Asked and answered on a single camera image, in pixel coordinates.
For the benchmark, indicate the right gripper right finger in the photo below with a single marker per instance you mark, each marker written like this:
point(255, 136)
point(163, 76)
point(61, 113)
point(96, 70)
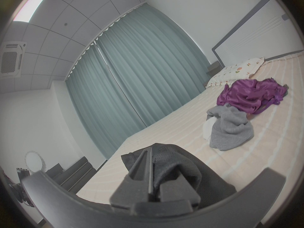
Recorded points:
point(180, 191)

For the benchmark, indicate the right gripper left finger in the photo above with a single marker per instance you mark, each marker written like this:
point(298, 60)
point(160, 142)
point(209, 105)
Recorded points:
point(133, 186)

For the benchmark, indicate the black shorts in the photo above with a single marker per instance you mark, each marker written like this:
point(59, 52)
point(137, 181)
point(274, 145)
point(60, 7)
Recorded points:
point(180, 158)

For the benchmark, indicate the bed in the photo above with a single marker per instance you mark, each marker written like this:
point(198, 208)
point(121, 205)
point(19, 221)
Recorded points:
point(180, 122)

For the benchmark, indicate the white garment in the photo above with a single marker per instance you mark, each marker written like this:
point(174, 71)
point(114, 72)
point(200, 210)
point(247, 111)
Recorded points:
point(209, 129)

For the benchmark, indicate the grey garment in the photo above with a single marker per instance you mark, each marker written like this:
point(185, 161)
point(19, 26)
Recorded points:
point(234, 129)

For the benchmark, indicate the blue-green curtain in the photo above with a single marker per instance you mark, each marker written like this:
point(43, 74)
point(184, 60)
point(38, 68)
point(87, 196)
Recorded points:
point(152, 56)
point(102, 98)

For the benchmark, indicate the pink garment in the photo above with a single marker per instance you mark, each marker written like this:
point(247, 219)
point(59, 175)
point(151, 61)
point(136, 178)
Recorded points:
point(249, 116)

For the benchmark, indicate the purple satin garment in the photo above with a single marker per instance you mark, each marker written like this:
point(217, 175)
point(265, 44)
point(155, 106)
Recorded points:
point(247, 94)

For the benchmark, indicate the grey bedside table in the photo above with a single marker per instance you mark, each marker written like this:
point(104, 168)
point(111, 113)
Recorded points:
point(215, 68)

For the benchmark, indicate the white printed pillow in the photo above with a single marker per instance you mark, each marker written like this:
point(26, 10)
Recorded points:
point(237, 71)

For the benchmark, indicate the ceiling air conditioner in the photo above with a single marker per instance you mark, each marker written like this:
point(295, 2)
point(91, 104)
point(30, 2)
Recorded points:
point(11, 59)

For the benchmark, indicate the ceiling light panel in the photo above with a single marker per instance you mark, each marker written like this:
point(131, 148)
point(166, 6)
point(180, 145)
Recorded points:
point(32, 6)

